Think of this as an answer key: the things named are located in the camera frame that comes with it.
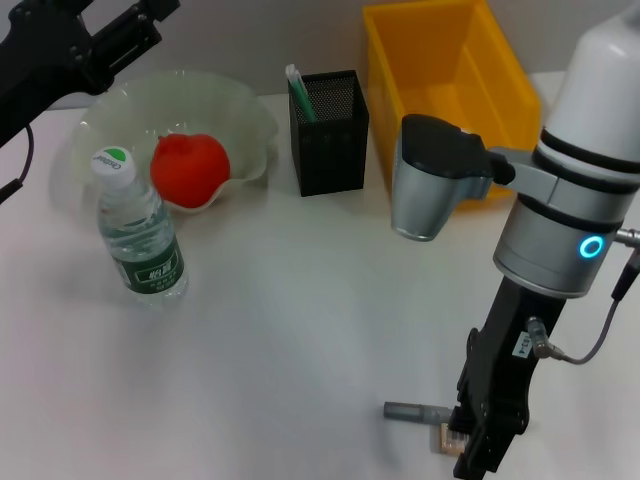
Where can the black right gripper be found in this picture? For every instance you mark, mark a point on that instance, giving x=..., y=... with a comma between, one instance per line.
x=505, y=360

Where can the clear green-label water bottle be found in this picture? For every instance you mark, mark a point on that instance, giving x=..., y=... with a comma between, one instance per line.
x=145, y=250

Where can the beige barcode eraser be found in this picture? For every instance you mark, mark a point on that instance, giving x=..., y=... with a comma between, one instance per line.
x=445, y=437

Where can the pale green wavy fruit plate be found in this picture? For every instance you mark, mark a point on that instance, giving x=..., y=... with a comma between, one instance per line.
x=200, y=100

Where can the black silver wrist camera housing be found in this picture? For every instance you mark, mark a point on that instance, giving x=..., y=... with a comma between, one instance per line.
x=435, y=175

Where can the red tomato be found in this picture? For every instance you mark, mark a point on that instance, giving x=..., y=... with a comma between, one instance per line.
x=192, y=167

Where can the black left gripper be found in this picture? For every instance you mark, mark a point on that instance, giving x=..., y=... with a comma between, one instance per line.
x=40, y=60

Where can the mint green utility knife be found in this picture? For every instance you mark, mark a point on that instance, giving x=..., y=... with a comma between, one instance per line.
x=302, y=95

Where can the black mesh pen holder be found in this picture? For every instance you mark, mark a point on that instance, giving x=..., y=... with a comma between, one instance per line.
x=330, y=160

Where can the yellow plastic bin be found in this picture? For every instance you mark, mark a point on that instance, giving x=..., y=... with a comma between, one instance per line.
x=400, y=60

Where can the grey marker pen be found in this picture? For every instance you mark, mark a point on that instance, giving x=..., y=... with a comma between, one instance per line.
x=410, y=411

